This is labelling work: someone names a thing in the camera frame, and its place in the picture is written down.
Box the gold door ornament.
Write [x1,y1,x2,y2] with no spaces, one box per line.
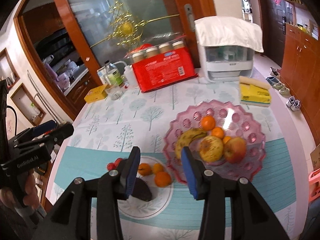
[89,1,179,49]

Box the yellow small box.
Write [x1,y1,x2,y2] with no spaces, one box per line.
[84,84,108,103]

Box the dark avocado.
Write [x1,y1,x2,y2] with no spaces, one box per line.
[131,178,153,202]

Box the large orange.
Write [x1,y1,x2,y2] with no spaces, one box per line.
[154,171,172,187]

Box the clear drinking glass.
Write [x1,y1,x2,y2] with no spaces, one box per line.
[105,83,123,100]

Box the white squeeze bottle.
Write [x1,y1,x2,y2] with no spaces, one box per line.
[114,61,138,88]

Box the yellow speckled pear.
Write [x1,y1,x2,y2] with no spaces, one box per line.
[199,135,223,163]

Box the red lychee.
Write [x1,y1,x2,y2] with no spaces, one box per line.
[114,158,123,167]
[107,163,117,171]

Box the pink glass fruit bowl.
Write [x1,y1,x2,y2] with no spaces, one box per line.
[163,100,266,184]

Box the red apple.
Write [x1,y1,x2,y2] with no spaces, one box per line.
[223,137,247,164]

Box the spotted yellow banana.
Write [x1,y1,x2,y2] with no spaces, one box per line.
[175,128,207,159]

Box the clear plastic bottle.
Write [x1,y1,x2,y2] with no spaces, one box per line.
[105,60,123,86]

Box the pair of children's shoes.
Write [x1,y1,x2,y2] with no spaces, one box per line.
[286,96,301,112]

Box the wooden cabinet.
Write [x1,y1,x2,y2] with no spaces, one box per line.
[280,23,320,145]

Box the white cloth cover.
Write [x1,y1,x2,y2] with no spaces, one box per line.
[194,16,264,53]

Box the person's left hand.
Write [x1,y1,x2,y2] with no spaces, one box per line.
[0,168,41,212]

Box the white countertop appliance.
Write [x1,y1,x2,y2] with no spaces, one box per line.
[197,43,254,83]

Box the tree-patterned tablecloth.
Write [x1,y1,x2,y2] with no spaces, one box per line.
[46,79,308,239]

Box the glass sliding door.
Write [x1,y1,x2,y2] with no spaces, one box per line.
[54,0,216,74]

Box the red snack package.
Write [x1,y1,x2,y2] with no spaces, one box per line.
[127,36,197,93]

